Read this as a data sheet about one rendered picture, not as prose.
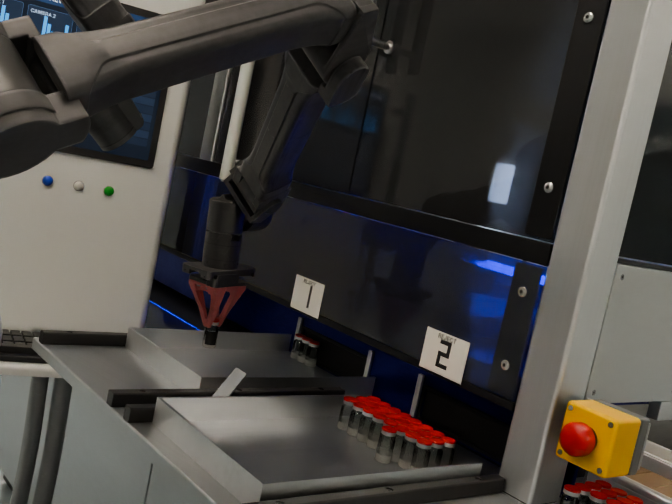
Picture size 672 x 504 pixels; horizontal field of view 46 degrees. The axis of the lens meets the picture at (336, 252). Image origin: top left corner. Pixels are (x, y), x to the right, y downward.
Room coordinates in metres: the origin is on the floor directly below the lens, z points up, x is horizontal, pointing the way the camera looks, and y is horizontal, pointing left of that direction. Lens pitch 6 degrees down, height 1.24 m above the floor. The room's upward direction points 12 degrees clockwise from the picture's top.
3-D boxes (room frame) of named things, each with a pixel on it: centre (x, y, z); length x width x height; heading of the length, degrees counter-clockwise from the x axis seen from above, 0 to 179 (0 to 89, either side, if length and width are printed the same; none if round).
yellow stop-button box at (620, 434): (0.95, -0.36, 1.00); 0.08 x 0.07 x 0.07; 129
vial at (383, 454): (1.03, -0.12, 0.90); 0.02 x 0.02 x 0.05
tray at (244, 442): (1.00, -0.03, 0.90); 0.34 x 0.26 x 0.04; 129
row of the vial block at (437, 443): (1.09, -0.13, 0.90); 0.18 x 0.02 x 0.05; 39
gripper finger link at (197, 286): (1.25, 0.17, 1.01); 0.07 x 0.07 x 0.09; 53
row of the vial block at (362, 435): (1.07, -0.11, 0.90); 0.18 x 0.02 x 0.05; 39
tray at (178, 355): (1.34, 0.10, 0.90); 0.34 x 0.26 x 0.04; 129
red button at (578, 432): (0.92, -0.33, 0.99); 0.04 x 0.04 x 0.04; 39
